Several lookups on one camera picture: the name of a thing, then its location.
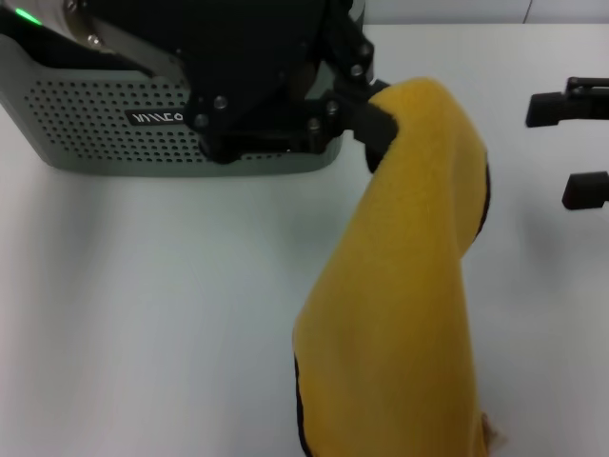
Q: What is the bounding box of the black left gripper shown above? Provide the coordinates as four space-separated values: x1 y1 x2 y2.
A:
89 0 401 173

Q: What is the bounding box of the yellow towel with black edge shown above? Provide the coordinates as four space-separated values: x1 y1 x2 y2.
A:
290 75 506 457

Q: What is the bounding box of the grey-green perforated storage box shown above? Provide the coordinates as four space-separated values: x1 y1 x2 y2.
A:
0 31 344 180

